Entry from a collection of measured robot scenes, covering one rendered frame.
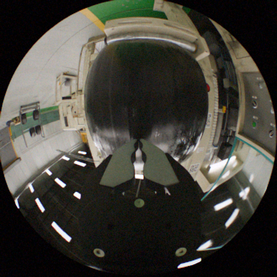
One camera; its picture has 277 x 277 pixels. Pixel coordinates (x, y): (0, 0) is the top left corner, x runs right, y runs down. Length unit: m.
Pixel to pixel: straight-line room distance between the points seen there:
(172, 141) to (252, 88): 0.55
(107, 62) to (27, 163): 11.33
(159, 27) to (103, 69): 0.29
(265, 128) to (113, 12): 1.48
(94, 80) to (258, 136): 0.63
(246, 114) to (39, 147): 11.78
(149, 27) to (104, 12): 0.97
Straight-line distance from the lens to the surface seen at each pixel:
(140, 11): 1.30
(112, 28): 0.39
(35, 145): 11.16
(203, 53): 0.40
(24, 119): 5.18
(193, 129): 0.16
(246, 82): 0.62
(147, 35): 0.36
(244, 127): 0.58
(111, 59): 0.16
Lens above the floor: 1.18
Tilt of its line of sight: 21 degrees up
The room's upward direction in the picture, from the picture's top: 178 degrees clockwise
